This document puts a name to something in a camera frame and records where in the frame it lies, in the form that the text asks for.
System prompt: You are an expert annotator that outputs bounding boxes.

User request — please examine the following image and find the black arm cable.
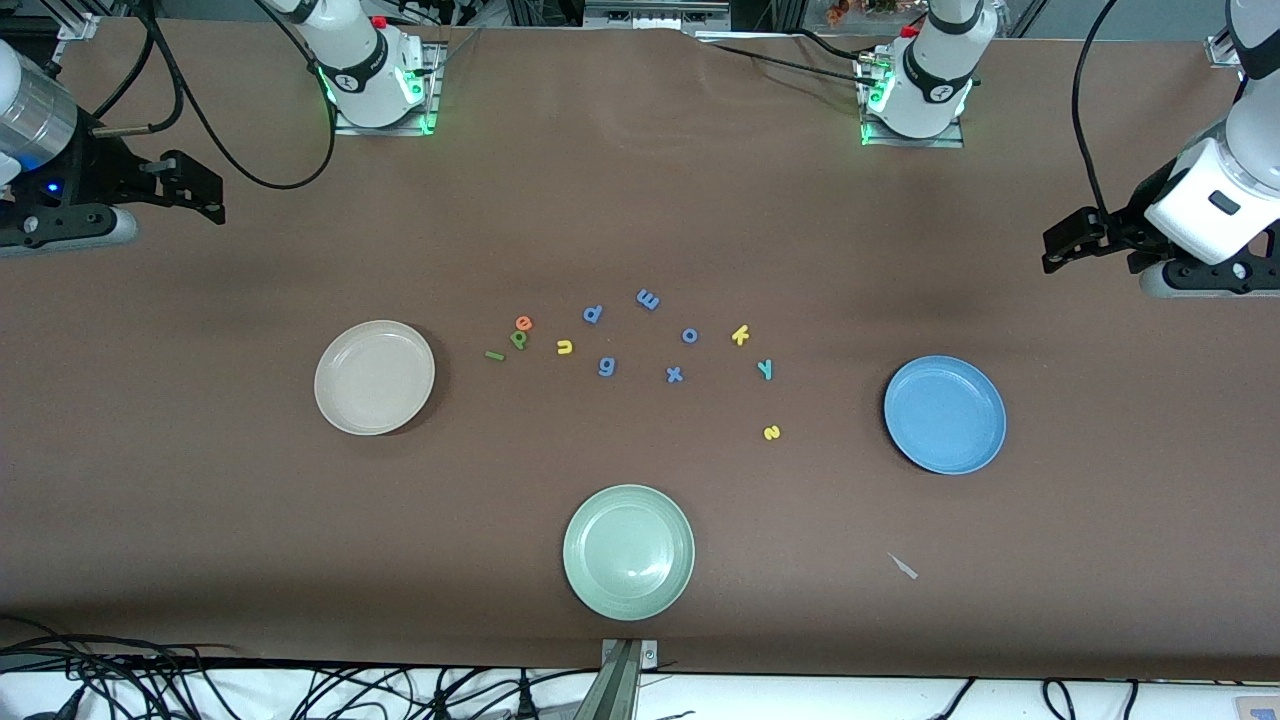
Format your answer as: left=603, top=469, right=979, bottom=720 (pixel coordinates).
left=90, top=0, right=341, bottom=191
left=1072, top=0, right=1121, bottom=216

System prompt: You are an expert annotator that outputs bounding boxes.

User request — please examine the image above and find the beige brown plate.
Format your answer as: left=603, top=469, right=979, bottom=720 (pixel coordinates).
left=313, top=320, right=437, bottom=437

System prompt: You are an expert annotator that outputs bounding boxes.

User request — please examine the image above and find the brown table cover sheet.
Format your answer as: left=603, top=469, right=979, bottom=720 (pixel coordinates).
left=0, top=18, right=1280, bottom=681

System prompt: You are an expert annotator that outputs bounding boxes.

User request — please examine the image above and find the pale green plate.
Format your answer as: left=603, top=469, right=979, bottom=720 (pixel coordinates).
left=562, top=484, right=696, bottom=622

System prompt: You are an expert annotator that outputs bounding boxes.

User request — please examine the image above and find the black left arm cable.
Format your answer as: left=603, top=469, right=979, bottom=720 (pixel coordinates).
left=1072, top=0, right=1121, bottom=216

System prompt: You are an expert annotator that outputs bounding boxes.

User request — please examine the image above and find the aluminium clamp bracket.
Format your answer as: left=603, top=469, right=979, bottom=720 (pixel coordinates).
left=598, top=638, right=661, bottom=720

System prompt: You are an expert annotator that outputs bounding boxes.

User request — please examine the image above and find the orange brown clutter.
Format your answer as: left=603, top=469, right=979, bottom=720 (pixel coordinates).
left=825, top=0, right=901, bottom=26

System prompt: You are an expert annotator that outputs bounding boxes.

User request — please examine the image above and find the grey power strip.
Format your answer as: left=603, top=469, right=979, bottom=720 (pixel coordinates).
left=585, top=0, right=731, bottom=31

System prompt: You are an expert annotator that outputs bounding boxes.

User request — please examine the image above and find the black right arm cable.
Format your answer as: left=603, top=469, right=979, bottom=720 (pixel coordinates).
left=90, top=0, right=341, bottom=191

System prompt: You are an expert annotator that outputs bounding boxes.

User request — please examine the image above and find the blue plate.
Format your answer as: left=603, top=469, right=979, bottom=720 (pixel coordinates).
left=883, top=355, right=1008, bottom=476

